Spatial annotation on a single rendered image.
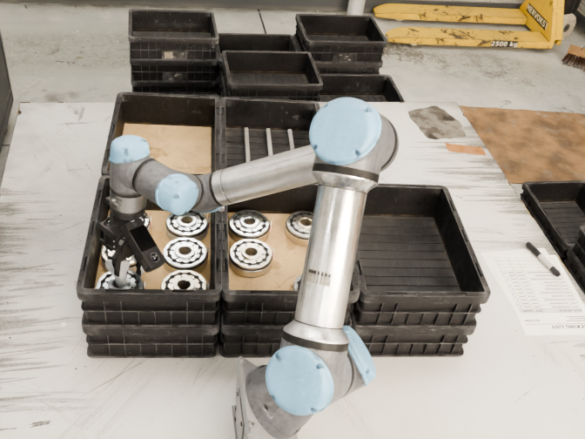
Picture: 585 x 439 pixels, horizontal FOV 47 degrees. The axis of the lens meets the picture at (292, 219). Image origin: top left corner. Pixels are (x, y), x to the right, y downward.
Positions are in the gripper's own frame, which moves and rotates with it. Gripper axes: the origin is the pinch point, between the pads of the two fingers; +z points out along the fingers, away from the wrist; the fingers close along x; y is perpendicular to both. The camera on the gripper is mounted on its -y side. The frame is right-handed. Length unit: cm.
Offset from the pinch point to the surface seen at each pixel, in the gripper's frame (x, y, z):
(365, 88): -187, 55, 25
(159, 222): -19.5, 12.7, 0.2
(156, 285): -4.6, -3.1, 1.8
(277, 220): -41.9, -7.5, -2.0
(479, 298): -45, -62, -12
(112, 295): 10.2, -6.0, -6.1
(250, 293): -9.8, -25.9, -8.7
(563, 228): -183, -54, 40
